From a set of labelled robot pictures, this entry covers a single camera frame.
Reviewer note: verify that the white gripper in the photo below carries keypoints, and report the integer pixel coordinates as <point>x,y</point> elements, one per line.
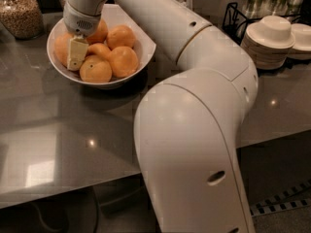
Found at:
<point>79,23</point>

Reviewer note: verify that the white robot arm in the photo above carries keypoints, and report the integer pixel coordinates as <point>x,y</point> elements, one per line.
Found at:
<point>185,127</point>

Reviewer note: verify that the small middle orange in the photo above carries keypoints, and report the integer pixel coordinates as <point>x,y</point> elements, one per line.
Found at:
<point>99,49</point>

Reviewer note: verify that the white ceramic bowl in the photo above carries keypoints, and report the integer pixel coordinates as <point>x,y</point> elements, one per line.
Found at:
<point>113,15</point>

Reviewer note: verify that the left glass cereal jar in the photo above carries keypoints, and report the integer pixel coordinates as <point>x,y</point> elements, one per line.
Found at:
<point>22,18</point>

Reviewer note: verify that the glass cups group left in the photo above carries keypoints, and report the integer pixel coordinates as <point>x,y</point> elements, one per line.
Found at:
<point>254,8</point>

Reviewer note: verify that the stack of paper plates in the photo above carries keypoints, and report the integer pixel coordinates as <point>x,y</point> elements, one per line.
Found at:
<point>265,58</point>

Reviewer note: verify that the stack of paper bowls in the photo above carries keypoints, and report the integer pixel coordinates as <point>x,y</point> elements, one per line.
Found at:
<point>273,32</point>

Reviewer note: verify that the glass cup right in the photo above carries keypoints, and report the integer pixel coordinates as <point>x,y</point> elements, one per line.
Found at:
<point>285,7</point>

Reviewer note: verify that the checkered floor tape strip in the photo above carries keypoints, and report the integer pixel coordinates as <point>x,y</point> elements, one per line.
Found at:
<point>283,201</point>

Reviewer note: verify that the black wire rack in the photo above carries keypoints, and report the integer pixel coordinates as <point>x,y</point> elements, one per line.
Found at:
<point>236,21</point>

